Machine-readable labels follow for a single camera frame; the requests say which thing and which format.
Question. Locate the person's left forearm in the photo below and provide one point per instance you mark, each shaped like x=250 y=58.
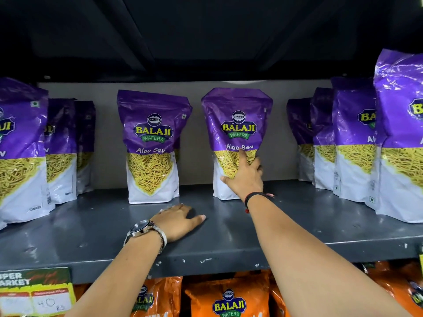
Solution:
x=122 y=277

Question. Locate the green and yellow price label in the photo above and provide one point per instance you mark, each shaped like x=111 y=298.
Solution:
x=36 y=293

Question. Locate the person's left hand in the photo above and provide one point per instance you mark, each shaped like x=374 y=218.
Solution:
x=171 y=224

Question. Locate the black and red wrist band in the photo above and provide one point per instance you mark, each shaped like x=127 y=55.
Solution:
x=251 y=196

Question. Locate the row of purple packets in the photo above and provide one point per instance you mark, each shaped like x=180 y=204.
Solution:
x=152 y=128

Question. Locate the person's right middle finger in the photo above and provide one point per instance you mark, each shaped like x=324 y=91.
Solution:
x=255 y=163

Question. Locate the yellow shelf tag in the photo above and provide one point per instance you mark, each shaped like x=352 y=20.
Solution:
x=421 y=265

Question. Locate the purple noodle snack pouch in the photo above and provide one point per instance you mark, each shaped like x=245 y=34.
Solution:
x=236 y=105

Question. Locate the black overhead shelf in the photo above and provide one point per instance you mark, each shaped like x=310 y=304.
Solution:
x=198 y=36

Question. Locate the person's right hand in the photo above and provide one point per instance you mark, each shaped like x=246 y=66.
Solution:
x=246 y=181

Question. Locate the person's right thumb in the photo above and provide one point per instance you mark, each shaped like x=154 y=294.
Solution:
x=226 y=180

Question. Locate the silver wristwatch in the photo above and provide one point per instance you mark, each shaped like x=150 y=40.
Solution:
x=141 y=227

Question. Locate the person's left thumb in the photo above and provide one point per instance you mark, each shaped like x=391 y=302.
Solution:
x=196 y=219

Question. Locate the grey metal shelf board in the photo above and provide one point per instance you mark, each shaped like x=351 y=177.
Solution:
x=218 y=240

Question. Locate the row of orange packets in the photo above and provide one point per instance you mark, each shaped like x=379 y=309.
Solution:
x=228 y=293

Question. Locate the person's right forearm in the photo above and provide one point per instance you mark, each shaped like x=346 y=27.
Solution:
x=307 y=260

